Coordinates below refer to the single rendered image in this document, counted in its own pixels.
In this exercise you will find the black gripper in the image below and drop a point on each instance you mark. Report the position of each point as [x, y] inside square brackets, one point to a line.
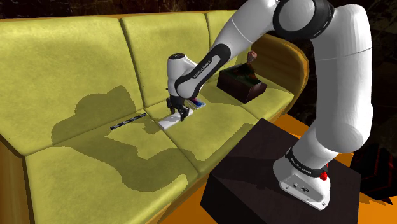
[176, 101]

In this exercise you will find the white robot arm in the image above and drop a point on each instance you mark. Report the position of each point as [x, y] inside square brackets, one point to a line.
[341, 93]

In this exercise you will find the white flat book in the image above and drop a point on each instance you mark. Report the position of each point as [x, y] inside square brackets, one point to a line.
[169, 122]

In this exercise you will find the colourful striped book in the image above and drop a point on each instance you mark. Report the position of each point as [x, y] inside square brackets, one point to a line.
[198, 103]

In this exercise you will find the dark striped pen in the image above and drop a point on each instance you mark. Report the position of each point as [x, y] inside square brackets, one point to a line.
[127, 121]

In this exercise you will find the dark brown box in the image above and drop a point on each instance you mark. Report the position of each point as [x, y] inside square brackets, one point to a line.
[238, 85]

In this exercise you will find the small reddish figure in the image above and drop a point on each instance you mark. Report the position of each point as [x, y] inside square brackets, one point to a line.
[252, 59]

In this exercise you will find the dark robot stand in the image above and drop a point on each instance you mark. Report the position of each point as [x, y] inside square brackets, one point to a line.
[248, 173]

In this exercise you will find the yellow-green sofa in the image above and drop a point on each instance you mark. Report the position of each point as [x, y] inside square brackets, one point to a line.
[77, 62]

